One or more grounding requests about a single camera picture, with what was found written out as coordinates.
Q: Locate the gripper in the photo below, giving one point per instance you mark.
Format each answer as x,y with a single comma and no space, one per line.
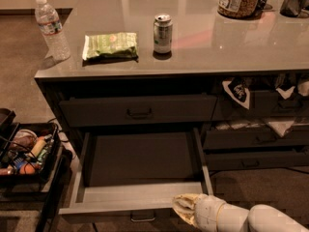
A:
206,209

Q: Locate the grey drawer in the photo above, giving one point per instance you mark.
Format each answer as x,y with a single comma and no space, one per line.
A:
263,103
135,175
257,160
138,110
222,136

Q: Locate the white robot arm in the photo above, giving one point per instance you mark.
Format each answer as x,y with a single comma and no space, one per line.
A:
260,218

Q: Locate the white cloth in drawer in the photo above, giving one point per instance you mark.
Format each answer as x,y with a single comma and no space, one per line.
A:
280,126

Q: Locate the black white snack packet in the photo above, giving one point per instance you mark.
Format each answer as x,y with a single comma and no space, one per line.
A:
237,91

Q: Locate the grey counter cabinet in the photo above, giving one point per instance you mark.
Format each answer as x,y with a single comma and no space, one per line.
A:
207,48

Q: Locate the black bin of items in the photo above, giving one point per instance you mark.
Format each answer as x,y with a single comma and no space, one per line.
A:
28,152

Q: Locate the green snack bag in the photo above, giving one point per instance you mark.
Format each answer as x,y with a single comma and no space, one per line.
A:
121,45

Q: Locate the silver soda can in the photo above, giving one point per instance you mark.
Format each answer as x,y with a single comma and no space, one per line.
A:
163,27

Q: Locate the large jar of nuts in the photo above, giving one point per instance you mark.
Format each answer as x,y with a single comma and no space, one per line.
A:
237,8

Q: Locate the clear plastic water bottle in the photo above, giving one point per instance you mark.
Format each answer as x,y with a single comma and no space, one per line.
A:
52,30

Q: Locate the dark glass pitcher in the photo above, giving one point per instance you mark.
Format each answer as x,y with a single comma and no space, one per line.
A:
293,8

